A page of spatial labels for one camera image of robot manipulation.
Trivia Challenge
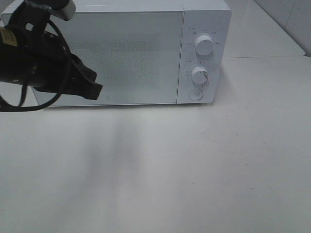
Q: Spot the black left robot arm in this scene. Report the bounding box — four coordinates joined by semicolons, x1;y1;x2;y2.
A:
0;27;102;100

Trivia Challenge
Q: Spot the upper white power knob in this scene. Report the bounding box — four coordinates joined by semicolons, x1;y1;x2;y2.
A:
195;34;214;56

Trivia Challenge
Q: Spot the round white door button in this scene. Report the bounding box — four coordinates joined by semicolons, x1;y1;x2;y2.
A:
188;89;204;100

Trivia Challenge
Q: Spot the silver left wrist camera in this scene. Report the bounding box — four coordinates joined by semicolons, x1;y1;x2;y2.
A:
24;0;76;21

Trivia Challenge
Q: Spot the white microwave door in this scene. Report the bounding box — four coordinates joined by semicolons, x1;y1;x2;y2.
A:
52;8;183;106

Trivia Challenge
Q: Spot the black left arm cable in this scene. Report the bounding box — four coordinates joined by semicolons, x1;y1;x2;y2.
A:
0;19;73;112

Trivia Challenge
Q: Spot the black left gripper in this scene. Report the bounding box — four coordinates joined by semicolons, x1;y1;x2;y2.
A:
26;31;103;100

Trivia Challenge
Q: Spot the white microwave oven body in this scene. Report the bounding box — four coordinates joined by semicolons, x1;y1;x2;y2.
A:
4;0;232;109

